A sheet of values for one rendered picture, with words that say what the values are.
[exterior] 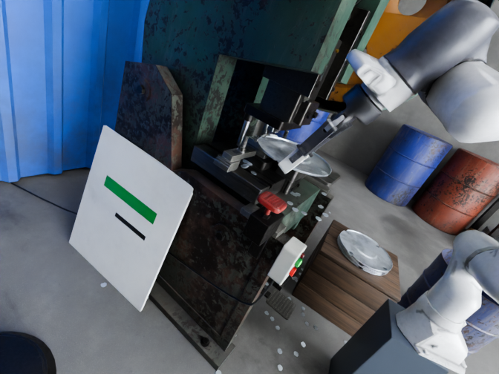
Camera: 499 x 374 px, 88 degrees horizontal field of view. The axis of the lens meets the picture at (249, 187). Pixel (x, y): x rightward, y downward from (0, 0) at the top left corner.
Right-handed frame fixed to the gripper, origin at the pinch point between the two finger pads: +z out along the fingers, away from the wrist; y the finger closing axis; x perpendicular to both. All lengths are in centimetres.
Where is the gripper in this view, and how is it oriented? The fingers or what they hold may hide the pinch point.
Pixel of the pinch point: (292, 160)
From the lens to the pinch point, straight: 61.1
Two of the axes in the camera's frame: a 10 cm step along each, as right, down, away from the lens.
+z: -6.3, 5.2, 5.7
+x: -5.7, -8.1, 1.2
